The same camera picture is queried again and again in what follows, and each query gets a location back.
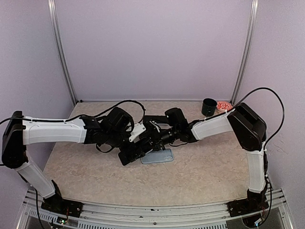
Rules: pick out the left aluminium frame post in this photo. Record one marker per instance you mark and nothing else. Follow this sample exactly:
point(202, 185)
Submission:
point(60, 50)

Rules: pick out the silver edged black smartphone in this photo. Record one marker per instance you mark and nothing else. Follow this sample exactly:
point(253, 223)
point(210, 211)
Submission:
point(129, 156)

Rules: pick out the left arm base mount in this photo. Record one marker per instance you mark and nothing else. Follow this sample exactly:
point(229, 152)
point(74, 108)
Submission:
point(57, 204)

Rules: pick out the right aluminium frame post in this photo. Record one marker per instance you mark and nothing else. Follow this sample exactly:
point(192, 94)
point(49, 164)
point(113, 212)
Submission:
point(246, 50)

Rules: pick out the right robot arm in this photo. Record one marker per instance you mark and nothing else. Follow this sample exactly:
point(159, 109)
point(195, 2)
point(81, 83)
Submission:
point(248, 127)

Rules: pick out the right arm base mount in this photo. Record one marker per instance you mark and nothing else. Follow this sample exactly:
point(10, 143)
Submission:
point(254, 202)

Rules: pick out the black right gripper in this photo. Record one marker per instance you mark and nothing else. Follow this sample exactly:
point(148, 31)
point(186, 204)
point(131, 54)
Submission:
point(157, 140)

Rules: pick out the red white patterned bowl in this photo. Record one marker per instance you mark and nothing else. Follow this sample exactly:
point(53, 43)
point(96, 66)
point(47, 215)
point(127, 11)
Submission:
point(223, 106)

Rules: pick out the aluminium frame post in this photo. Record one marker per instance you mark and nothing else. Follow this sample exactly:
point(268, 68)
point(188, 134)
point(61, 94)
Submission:
point(246, 50)
point(60, 50)

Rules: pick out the light blue phone case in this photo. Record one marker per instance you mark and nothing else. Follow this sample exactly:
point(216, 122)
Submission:
point(155, 157)

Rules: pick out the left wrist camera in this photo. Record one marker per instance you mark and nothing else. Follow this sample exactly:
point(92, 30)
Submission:
point(139, 128)

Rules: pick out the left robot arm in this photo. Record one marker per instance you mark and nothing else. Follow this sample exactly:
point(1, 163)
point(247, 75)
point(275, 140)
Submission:
point(22, 131)

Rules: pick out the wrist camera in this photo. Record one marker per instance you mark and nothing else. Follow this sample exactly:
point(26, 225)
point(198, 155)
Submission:
point(156, 126)
point(139, 128)

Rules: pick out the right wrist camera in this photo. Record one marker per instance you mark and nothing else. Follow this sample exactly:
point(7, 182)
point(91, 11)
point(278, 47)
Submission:
point(156, 126)

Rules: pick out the front aluminium rail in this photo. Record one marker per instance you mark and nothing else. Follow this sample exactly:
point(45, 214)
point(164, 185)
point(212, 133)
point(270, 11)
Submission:
point(109, 216)

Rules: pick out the dark green mug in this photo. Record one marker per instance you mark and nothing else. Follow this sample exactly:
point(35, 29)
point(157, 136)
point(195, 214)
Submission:
point(208, 107)

